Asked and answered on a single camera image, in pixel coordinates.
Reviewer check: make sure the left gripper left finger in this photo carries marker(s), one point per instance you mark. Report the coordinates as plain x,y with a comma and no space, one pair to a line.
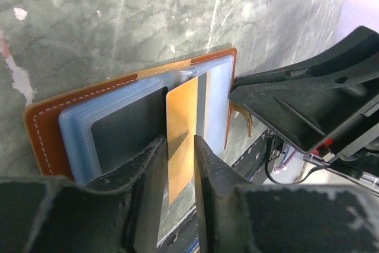
117,212

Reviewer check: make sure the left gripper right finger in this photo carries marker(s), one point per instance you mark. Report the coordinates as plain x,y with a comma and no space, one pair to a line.
304,218

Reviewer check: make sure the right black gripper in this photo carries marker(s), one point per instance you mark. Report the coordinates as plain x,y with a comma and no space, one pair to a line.
327,103

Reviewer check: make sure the brown leather card holder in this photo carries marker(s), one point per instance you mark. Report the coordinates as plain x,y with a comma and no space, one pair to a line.
59,128

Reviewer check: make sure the white credit card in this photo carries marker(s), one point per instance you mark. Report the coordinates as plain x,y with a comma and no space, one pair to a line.
213,105

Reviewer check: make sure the black credit card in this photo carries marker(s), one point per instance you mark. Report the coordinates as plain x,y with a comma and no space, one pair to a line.
126,132

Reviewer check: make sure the gold credit card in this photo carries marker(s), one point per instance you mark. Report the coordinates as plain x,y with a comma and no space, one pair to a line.
181,121

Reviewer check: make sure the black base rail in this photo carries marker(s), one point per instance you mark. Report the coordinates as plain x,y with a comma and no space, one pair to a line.
237,170

